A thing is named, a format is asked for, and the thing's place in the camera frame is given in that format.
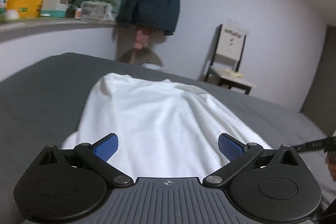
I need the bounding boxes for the clear plastic pouch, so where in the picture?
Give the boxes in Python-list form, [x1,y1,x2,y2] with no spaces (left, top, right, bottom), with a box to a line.
[80,0,112,21]

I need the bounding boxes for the person's right hand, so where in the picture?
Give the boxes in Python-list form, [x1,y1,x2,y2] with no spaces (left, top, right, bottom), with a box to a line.
[325,153,336,182]

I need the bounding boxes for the white long-sleeve shirt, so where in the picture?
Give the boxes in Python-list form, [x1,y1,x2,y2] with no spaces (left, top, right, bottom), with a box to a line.
[61,73,273,178]

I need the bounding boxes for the white and teal box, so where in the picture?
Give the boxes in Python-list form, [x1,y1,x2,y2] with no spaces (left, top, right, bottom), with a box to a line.
[40,0,69,17]

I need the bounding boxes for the pink hanging cloth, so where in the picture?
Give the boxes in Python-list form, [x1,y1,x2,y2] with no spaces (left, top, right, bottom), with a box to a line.
[135,27,153,50]

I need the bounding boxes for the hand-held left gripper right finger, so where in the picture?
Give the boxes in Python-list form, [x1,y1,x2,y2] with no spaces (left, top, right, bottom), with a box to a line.
[202,133,300,188]

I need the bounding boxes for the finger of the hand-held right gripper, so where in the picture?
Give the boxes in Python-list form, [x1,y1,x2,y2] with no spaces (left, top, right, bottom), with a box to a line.
[293,136,336,153]

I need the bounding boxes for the white dome lamp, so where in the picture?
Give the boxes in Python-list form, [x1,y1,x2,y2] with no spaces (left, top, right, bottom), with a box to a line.
[4,9,19,20]

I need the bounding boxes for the white wall socket strip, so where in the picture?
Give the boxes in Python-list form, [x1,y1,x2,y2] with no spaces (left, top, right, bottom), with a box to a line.
[226,18,250,34]

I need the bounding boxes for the grey round knobbed cushion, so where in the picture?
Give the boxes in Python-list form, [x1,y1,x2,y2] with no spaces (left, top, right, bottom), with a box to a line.
[119,48,164,68]

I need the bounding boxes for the beige wooden chair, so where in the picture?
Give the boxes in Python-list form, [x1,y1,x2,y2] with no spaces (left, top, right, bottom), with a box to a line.
[201,24,256,95]

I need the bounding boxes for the brown wooden door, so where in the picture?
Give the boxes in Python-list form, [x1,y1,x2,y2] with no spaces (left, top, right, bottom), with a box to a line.
[299,25,336,138]

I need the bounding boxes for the yellow cloth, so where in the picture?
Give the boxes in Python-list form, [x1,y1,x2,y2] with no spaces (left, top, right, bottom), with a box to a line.
[224,69,246,77]

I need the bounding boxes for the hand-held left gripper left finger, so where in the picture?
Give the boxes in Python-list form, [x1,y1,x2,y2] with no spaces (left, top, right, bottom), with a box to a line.
[38,133,134,188]

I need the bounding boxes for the grey window ledge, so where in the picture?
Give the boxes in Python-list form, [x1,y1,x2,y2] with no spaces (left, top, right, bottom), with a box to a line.
[0,18,117,42]

